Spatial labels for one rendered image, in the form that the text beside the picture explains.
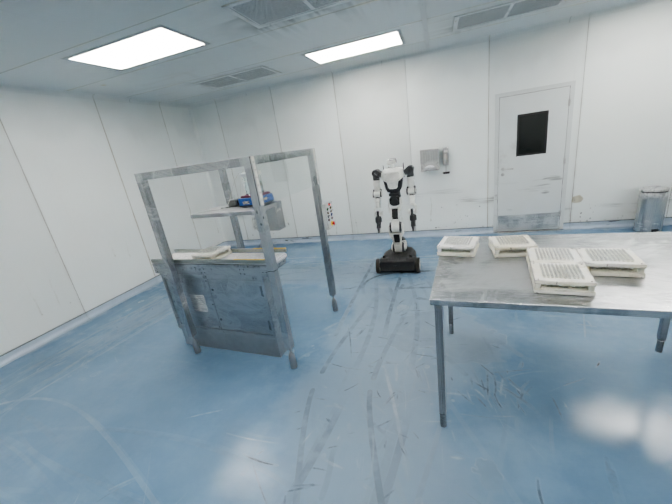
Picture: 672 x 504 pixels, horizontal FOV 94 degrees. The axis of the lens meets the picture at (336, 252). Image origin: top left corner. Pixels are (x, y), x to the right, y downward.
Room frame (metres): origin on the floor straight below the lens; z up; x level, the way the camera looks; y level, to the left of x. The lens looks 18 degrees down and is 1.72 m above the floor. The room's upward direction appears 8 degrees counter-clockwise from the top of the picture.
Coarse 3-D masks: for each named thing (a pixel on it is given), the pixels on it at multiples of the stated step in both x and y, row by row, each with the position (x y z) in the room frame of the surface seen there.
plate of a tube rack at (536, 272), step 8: (536, 264) 1.57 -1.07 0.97; (584, 264) 1.48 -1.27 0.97; (536, 272) 1.47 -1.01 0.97; (584, 272) 1.40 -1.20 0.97; (536, 280) 1.39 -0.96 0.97; (544, 280) 1.38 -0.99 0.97; (552, 280) 1.36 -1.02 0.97; (560, 280) 1.35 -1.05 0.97; (568, 280) 1.34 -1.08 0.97; (576, 280) 1.33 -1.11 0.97; (584, 280) 1.32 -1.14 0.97; (592, 280) 1.31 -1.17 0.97
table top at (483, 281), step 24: (480, 240) 2.28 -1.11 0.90; (552, 240) 2.06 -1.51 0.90; (576, 240) 1.99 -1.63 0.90; (600, 240) 1.93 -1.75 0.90; (624, 240) 1.88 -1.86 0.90; (648, 240) 1.82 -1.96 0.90; (456, 264) 1.89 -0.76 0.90; (480, 264) 1.84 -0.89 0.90; (504, 264) 1.78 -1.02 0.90; (648, 264) 1.51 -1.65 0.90; (432, 288) 1.61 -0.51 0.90; (456, 288) 1.56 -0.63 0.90; (480, 288) 1.52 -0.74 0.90; (504, 288) 1.49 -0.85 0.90; (528, 288) 1.45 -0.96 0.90; (600, 288) 1.35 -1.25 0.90; (624, 288) 1.32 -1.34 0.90; (648, 288) 1.29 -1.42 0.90; (576, 312) 1.22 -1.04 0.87; (600, 312) 1.19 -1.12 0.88; (624, 312) 1.15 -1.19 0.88; (648, 312) 1.12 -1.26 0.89
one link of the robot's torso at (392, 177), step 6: (390, 168) 4.16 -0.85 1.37; (396, 168) 4.10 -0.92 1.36; (402, 168) 4.16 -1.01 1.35; (384, 174) 4.12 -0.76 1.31; (390, 174) 4.10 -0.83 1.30; (396, 174) 4.07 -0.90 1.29; (402, 174) 4.08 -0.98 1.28; (384, 180) 4.12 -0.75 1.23; (390, 180) 4.10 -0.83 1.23; (396, 180) 4.07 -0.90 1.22; (402, 180) 4.15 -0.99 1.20; (390, 186) 4.11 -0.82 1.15; (396, 186) 4.08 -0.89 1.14; (390, 192) 4.18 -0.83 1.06
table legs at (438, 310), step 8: (440, 312) 1.48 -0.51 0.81; (448, 312) 2.43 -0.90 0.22; (440, 320) 1.49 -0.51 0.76; (664, 320) 1.84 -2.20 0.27; (440, 328) 1.49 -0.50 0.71; (664, 328) 1.84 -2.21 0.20; (440, 336) 1.49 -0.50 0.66; (664, 336) 1.83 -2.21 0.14; (440, 344) 1.49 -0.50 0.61; (656, 344) 1.86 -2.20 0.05; (440, 352) 1.49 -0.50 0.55; (440, 360) 1.49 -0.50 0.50; (440, 368) 1.49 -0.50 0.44; (440, 376) 1.49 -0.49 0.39; (440, 384) 1.49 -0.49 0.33; (440, 392) 1.49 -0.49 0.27; (440, 400) 1.49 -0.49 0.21; (440, 408) 1.49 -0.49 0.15; (440, 416) 1.50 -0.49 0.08; (440, 424) 1.51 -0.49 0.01
